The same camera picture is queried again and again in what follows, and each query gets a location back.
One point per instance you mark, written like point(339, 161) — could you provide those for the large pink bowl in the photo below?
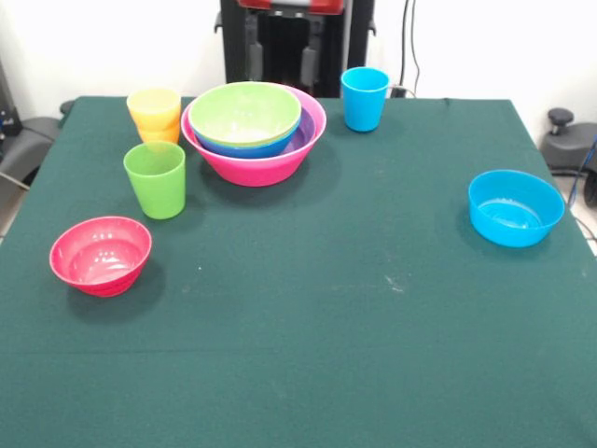
point(256, 172)

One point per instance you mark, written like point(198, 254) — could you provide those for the green bowl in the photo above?
point(245, 112)

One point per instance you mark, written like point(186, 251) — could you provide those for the green cup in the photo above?
point(156, 191)

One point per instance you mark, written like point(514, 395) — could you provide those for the small pink bowl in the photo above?
point(100, 256)

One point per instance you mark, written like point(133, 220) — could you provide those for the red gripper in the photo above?
point(289, 4)

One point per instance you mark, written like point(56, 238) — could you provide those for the yellow cup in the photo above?
point(154, 100)

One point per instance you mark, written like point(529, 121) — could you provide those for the orange cup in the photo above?
point(158, 136)

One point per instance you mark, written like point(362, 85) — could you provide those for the small translucent blue bowl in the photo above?
point(515, 219)

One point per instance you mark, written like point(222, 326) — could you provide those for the dark green tablecloth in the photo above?
point(298, 373)

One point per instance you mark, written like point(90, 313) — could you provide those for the blue cup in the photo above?
point(364, 107)

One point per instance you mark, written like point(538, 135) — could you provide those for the purple bowl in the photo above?
point(305, 135)

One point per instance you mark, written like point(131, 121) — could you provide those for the large blue bowl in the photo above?
point(261, 150)

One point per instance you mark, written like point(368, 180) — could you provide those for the grey pedestal foot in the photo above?
point(566, 149)
point(28, 140)

